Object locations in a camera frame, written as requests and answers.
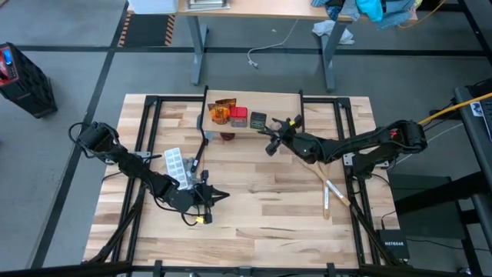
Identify orange taco seasoning packet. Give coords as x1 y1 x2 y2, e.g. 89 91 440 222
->
214 98 238 112
207 103 232 125

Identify clear ice cube tray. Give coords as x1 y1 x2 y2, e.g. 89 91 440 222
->
164 147 191 191

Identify black network switch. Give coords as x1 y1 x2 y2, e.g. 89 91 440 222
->
375 229 411 260

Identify black red computer tower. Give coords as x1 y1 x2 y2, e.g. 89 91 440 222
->
0 41 58 119

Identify blue cloth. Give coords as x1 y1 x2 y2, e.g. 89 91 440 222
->
311 0 361 22

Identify yellow cable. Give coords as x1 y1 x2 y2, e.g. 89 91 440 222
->
417 91 492 125

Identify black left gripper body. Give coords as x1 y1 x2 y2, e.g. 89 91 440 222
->
193 185 214 207

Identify white cloth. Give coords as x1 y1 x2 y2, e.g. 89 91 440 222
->
311 19 355 45

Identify dark green spice tin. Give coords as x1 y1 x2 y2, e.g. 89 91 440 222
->
249 111 268 131

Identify black floor box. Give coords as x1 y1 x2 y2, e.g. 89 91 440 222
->
387 173 468 240

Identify grey blue garment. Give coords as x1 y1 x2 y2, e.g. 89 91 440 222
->
376 0 419 31

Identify white storage box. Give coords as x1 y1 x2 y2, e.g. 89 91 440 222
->
126 0 180 15

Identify teal cloth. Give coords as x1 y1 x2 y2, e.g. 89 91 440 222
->
355 0 385 23

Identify black aluminium table frame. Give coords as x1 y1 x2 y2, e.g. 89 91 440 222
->
82 94 408 277

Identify wooden forked spatula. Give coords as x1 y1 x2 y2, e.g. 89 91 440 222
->
317 161 332 221

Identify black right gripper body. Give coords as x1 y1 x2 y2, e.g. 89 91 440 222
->
279 123 308 153

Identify black handled utensil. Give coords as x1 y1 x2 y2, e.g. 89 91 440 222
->
190 137 211 174

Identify smoked paprika tin red lid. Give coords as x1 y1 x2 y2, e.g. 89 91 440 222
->
229 105 249 128

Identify white floor cable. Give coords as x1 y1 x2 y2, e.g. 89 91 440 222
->
247 18 300 69

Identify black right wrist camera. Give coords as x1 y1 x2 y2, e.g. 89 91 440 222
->
264 137 281 157

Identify wooden desk grey legs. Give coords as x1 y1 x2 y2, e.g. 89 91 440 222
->
126 0 419 93

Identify wooden slotted spatula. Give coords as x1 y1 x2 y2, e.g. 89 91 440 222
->
298 157 353 208

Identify grey flat stack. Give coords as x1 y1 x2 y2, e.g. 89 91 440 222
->
186 0 231 12

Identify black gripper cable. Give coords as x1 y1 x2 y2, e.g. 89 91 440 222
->
153 192 214 228

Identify black hazard striped mat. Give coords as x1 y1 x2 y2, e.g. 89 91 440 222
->
117 13 177 48

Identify black side desk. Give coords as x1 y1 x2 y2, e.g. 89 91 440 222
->
453 78 492 277

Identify orange extension cord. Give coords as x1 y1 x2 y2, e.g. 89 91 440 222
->
397 0 449 30

